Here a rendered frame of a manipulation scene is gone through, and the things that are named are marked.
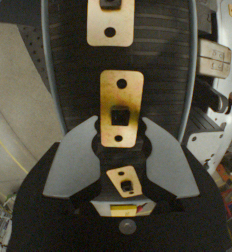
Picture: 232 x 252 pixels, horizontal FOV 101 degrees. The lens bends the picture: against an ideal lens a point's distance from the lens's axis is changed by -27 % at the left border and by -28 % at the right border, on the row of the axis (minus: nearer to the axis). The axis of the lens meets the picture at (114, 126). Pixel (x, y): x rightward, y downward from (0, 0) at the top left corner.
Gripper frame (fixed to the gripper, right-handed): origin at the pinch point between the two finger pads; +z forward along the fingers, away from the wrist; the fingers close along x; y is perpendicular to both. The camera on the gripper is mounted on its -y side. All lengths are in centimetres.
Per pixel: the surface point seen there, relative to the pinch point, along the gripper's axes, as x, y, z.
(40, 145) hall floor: -104, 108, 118
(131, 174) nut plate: 2.3, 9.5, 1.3
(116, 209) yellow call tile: 0.8, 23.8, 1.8
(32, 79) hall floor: -91, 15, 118
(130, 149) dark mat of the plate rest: 1.6, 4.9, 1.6
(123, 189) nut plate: 1.3, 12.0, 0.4
